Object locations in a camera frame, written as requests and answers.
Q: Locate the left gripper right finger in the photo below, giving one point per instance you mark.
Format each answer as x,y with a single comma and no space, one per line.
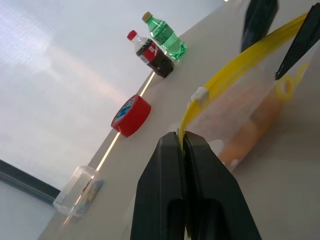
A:
212,195

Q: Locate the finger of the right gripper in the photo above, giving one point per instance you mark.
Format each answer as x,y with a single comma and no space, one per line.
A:
260,20
300,42

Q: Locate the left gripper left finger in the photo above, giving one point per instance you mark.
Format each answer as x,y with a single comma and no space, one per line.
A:
160,187

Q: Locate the clear yellow-zip plastic bag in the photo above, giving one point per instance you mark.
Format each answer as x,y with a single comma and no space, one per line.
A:
237,100

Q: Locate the small colourful trinkets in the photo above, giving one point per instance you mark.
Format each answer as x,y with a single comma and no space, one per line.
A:
93,191

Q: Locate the red tape roll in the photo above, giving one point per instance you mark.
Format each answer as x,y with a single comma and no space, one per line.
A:
135,117

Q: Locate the clear plastic box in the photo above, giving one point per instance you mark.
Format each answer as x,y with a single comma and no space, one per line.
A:
72,192

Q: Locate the green soda bottle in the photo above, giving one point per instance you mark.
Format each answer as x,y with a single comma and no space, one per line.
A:
167,37

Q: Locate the cola bottle red cap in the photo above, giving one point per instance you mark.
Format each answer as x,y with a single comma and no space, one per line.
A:
155,55

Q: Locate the black window frame post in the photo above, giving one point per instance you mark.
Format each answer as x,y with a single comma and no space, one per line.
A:
25,182

